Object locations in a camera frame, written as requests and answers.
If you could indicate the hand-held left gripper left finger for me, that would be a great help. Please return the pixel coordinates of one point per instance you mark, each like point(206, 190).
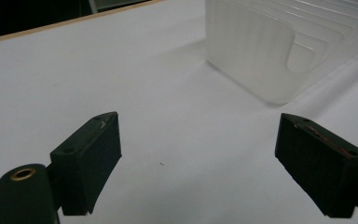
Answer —
point(87, 168)

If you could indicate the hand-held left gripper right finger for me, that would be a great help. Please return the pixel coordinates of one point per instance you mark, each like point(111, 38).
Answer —
point(320, 168)

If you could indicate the translucent white plastic rack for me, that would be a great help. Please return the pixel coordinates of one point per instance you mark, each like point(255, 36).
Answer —
point(261, 53)

